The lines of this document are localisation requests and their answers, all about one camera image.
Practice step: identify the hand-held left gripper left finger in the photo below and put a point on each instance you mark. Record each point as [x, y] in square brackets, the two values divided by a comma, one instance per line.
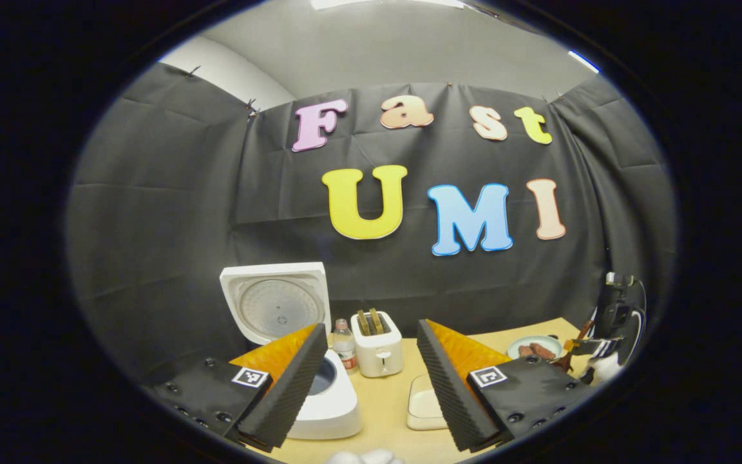
[290, 393]

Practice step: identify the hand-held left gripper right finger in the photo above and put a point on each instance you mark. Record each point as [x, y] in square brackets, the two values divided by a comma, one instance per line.
[451, 399]

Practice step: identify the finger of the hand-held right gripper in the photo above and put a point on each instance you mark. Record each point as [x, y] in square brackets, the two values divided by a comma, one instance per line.
[596, 348]

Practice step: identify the brown wooden spoon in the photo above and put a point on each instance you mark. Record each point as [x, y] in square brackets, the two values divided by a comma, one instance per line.
[579, 336]

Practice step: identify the white rice cooker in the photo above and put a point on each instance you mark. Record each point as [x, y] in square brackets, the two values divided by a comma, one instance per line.
[274, 303]

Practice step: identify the cream rectangular tray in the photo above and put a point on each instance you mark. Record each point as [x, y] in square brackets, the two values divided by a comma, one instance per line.
[422, 406]

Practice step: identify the brown sausage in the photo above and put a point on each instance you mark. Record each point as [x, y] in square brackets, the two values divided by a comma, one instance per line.
[543, 350]
[525, 352]

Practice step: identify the clear plastic water bottle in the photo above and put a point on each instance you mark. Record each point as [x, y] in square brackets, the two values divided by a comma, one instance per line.
[345, 351]

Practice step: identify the pale green plate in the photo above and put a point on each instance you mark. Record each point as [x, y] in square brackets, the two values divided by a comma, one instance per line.
[516, 343]

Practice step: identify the white toaster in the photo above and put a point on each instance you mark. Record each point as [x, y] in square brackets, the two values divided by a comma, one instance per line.
[377, 357]

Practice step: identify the brown toast slice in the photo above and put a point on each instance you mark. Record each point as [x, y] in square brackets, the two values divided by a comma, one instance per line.
[377, 320]
[363, 322]

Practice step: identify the black backdrop cloth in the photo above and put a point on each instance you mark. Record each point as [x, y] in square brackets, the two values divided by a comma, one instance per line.
[165, 212]

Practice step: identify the ceiling light panel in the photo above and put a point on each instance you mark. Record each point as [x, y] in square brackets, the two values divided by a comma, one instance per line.
[384, 3]
[583, 61]

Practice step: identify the small black cloth clip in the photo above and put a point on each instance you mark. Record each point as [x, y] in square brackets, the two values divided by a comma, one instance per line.
[252, 106]
[192, 69]

